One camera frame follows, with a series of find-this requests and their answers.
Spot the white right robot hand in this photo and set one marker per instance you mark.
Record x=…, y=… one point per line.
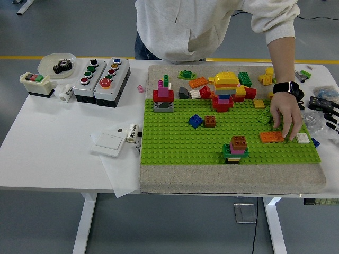
x=335, y=117

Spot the person's left hand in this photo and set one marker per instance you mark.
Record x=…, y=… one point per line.
x=287, y=111

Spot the lime green long brick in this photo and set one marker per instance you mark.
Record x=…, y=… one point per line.
x=265, y=115

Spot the orange long brick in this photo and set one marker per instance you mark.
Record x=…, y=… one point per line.
x=272, y=137
x=198, y=82

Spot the brown square brick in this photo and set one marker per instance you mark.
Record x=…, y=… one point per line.
x=239, y=143
x=210, y=122

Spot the person's left forearm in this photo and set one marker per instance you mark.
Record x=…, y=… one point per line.
x=282, y=61

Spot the white square brick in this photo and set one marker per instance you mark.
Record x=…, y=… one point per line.
x=195, y=94
x=302, y=138

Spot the small blue brick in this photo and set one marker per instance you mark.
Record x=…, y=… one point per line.
x=315, y=142

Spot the red brick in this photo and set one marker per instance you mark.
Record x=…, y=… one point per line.
x=205, y=92
x=250, y=94
x=222, y=108
x=156, y=95

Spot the small yellow brick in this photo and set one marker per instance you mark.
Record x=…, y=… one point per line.
x=268, y=71

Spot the pink flat brick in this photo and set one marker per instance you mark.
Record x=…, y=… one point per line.
x=223, y=101
x=243, y=85

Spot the dark green brick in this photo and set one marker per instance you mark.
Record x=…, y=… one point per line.
x=245, y=79
x=226, y=151

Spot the blue flat brick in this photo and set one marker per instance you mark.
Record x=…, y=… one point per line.
x=224, y=97

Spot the pink square brick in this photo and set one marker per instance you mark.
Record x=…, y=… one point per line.
x=237, y=151

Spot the grey flat brick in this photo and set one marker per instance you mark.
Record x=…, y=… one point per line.
x=225, y=91

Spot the orange flat brick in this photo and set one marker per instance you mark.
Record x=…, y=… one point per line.
x=225, y=86

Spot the yellow domed brick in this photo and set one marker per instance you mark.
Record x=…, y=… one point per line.
x=225, y=77

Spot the yellow and white flat brick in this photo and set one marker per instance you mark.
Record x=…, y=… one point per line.
x=233, y=158

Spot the black brick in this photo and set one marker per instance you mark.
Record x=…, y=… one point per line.
x=233, y=162

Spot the small orange brick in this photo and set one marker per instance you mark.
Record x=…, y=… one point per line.
x=213, y=94

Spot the blue square brick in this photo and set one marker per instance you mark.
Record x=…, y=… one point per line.
x=196, y=121

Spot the dark grey slope brick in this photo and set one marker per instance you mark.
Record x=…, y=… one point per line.
x=184, y=93

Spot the small green brick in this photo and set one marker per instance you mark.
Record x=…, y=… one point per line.
x=166, y=80

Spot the pink tall brick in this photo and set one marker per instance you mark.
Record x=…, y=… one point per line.
x=162, y=91

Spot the grey arch brick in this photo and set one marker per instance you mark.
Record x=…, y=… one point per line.
x=156, y=108

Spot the small pink brick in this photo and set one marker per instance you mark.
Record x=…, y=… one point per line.
x=141, y=89

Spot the black display module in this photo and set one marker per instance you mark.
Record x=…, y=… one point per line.
x=320, y=103

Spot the black toy tyre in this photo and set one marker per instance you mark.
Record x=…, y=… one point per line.
x=302, y=96

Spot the clear plastic bag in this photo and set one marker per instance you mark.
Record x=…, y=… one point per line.
x=313, y=121

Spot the black wristwatch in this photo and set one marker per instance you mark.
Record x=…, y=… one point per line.
x=287, y=87

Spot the plastic bag with blue part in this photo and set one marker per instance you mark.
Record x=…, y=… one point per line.
x=325, y=91

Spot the grey and green small tool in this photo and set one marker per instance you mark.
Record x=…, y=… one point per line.
x=303, y=76

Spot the table control panel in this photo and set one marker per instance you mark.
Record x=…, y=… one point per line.
x=320, y=201

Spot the metal floor plate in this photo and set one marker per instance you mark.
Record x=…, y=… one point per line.
x=245, y=213

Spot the white table leg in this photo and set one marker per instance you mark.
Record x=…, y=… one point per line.
x=84, y=225
x=275, y=227

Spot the green studded baseplate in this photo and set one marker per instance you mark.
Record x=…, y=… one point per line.
x=172, y=145

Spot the grey-brown mat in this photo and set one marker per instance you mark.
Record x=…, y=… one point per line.
x=185, y=177

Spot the person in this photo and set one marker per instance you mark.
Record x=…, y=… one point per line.
x=198, y=26

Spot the white labelled tube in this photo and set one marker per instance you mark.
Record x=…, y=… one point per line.
x=132, y=133

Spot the grey five-button box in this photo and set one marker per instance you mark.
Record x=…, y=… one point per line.
x=111, y=92

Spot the white paper sheet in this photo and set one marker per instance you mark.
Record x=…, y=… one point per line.
x=121, y=174

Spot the grey four-button box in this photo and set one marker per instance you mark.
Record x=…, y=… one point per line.
x=84, y=90

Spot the white pipe fitting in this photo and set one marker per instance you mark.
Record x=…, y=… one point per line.
x=64, y=92

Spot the black metal gear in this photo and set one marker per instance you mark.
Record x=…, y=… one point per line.
x=63, y=66

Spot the white plastic bowl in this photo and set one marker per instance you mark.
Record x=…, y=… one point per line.
x=45, y=66

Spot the grey furniture foot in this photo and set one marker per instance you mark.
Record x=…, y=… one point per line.
x=25, y=6

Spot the white wall switch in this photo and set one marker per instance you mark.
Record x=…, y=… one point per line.
x=108, y=141

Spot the cream switch box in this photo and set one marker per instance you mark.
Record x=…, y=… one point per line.
x=37, y=84

